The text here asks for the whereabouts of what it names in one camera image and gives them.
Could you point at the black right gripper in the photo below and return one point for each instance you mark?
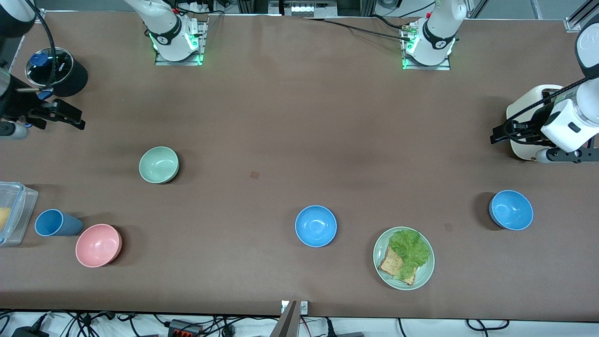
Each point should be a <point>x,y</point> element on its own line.
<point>18,105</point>

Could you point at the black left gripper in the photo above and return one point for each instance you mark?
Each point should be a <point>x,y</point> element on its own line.
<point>535,119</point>

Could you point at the blue bowl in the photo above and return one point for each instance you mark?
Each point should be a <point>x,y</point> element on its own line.
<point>511,209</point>
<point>316,225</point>

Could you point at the green bowl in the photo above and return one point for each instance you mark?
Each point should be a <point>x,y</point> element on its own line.
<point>158,164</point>

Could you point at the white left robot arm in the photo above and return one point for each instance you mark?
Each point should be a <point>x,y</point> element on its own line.
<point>433,37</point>

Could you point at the pink bowl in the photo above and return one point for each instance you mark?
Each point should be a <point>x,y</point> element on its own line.
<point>98,245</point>

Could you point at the cream white toaster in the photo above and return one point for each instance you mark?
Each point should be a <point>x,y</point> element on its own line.
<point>526,96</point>

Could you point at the glass lid with blue knob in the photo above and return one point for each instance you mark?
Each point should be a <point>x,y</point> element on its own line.
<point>58,68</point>

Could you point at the clear plastic food container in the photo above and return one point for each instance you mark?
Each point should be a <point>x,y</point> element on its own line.
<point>21,210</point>

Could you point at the blue plastic cup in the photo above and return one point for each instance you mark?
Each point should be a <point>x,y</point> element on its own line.
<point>49,222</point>

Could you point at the yellow food piece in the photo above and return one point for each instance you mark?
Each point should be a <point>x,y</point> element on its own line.
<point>3,219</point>

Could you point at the green lettuce leaf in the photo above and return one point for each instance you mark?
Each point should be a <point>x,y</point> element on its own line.
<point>409,248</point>

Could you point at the pale green plate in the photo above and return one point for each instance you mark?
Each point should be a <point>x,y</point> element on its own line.
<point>423,271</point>

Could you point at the seeded toast slice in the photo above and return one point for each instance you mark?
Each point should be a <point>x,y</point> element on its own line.
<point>389,264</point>

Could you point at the black power adapter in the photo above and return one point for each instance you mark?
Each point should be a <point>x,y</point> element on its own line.
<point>30,332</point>

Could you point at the white power strip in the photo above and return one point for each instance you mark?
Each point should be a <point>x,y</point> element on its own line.
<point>304,9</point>

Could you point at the black power strip orange switches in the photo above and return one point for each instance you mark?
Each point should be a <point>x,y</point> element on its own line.
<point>185,329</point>

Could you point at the black plug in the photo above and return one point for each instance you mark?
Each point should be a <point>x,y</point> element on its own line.
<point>329,328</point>

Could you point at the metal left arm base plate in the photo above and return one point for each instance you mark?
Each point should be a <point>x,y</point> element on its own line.
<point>444,65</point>

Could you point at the aluminium frame corner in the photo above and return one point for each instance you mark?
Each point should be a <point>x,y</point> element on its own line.
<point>41,15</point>
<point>578,18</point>

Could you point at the white metal bracket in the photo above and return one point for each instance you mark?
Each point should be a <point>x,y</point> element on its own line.
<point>304,307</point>

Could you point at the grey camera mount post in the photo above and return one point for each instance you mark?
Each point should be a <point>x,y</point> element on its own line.
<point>286,325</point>

